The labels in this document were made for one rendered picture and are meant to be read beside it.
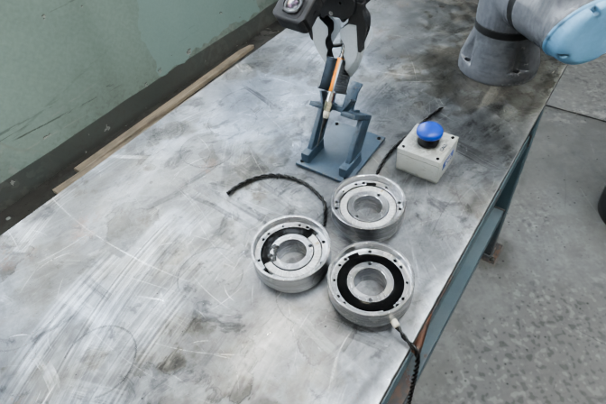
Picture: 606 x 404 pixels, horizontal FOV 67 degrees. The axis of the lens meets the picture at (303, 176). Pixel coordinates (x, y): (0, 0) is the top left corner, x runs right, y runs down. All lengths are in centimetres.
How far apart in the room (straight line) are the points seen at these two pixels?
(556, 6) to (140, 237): 70
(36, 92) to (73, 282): 148
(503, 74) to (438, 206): 34
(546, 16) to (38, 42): 176
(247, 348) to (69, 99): 176
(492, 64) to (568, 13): 20
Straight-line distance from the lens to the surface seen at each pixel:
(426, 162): 72
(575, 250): 180
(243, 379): 57
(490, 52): 95
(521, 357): 153
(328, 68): 67
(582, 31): 79
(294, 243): 64
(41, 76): 212
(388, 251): 61
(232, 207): 72
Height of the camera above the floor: 132
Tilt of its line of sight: 45 degrees down
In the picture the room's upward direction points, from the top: 6 degrees counter-clockwise
